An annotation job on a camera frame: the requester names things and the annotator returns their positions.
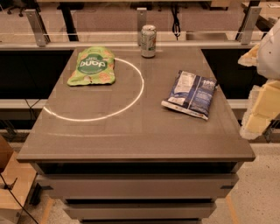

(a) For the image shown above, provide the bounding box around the cardboard box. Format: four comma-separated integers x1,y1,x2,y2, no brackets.
0,136,36,224

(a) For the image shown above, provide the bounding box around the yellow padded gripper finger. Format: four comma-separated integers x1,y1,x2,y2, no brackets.
238,44,260,67
240,80,280,140

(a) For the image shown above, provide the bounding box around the black cable on floor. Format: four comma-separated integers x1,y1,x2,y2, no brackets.
0,173,39,224

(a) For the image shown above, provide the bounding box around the hanging black cable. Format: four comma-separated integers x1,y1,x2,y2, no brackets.
171,3,182,41

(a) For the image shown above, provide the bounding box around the green chip bag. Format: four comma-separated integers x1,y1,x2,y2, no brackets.
67,46,116,87

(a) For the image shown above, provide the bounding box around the blue chip bag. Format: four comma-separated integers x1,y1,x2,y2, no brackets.
161,70,217,121

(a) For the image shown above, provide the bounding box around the grey drawer cabinet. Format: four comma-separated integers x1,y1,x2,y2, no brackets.
37,172,239,224

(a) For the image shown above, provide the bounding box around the left metal railing bracket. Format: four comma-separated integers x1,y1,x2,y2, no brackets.
25,9,50,47

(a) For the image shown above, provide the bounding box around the metal railing bracket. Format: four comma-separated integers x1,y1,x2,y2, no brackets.
25,9,50,47
136,7,147,45
235,6,262,45

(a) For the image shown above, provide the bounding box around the middle metal railing bracket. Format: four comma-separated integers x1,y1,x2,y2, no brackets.
136,7,147,45

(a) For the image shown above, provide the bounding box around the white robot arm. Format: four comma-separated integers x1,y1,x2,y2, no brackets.
238,19,280,140

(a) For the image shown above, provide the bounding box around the right metal railing bracket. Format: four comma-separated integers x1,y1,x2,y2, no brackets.
235,6,262,45

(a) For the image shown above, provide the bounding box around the green soda can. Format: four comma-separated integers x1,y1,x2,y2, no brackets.
141,24,157,58

